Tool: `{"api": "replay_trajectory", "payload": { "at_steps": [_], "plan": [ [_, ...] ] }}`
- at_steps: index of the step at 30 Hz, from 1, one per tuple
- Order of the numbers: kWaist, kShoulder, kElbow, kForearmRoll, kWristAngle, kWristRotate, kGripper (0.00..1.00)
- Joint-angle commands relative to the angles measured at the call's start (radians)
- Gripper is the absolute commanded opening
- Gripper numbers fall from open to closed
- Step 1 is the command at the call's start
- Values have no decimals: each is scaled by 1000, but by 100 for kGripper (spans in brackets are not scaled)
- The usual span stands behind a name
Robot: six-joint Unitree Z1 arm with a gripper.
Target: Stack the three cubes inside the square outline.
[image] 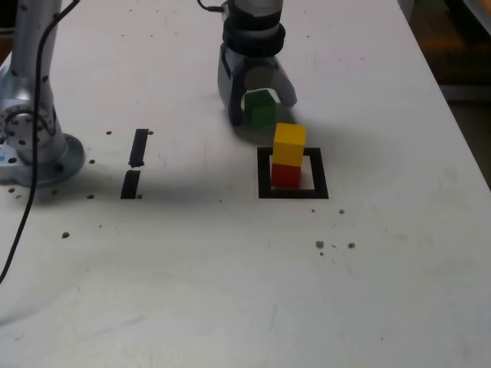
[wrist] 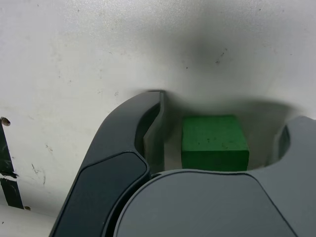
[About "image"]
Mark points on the green cube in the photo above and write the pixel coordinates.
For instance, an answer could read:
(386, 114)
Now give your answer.
(261, 113)

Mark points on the black tape square outline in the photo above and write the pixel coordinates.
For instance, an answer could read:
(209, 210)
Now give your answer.
(264, 172)

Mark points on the red cube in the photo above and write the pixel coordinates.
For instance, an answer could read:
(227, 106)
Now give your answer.
(285, 176)

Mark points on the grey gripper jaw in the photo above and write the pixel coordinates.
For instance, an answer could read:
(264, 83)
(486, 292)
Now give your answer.
(259, 78)
(230, 88)

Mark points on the black tape strip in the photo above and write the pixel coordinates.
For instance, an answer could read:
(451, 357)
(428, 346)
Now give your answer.
(138, 147)

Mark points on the yellow cube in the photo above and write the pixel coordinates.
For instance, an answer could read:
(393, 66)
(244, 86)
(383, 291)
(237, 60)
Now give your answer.
(289, 145)

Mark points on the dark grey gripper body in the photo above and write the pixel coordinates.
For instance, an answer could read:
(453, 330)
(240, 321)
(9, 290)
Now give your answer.
(261, 61)

